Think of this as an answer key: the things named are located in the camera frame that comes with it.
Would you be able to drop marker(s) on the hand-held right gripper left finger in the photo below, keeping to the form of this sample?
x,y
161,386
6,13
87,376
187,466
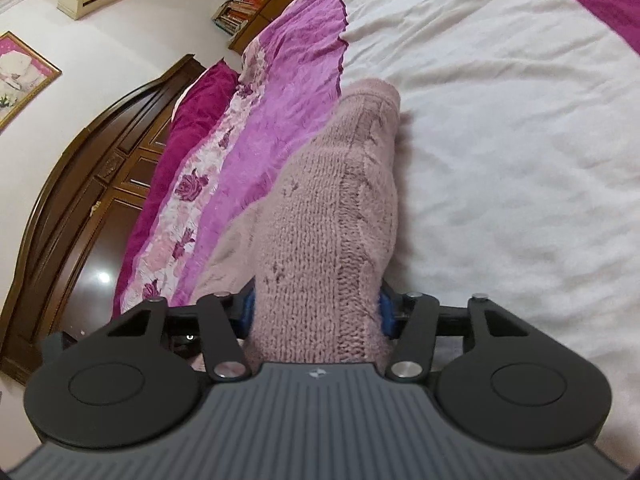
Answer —
x,y
246,315

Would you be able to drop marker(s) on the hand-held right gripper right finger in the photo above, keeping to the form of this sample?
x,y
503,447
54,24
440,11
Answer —
x,y
386,315

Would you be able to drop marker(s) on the pink knitted sweater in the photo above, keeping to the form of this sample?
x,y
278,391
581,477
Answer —
x,y
320,210

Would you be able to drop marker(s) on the dark wooden headboard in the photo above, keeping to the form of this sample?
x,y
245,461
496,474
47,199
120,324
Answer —
x,y
75,210

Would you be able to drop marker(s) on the magenta velvet pillow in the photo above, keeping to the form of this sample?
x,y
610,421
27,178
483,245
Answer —
x,y
200,105

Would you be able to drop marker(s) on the purple striped floral bedspread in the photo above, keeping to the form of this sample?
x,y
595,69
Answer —
x,y
500,110

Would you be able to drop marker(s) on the light wooden cabinet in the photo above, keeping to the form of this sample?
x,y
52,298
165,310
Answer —
x,y
270,14

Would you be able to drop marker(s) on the row of books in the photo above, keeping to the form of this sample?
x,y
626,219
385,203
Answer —
x,y
235,12

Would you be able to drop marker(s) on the framed wall picture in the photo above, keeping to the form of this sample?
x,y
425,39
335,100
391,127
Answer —
x,y
20,75

